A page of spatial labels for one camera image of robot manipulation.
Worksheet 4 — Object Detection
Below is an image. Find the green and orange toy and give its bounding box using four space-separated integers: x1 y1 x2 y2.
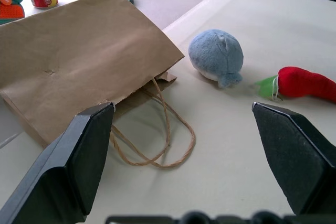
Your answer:
0 0 26 25

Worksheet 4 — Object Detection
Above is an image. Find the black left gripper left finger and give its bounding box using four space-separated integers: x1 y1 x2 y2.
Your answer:
0 101 116 224

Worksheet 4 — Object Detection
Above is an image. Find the brown paper bag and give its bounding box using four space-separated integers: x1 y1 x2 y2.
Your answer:
0 0 197 169

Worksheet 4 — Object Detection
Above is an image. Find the red plush chili pepper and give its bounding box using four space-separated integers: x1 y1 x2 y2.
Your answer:
255 66 336 103

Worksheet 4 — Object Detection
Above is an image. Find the blue plush whale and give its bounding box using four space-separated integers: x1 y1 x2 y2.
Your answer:
187 28 245 89

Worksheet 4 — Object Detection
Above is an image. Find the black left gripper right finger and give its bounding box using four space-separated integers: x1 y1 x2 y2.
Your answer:
251 102 336 216

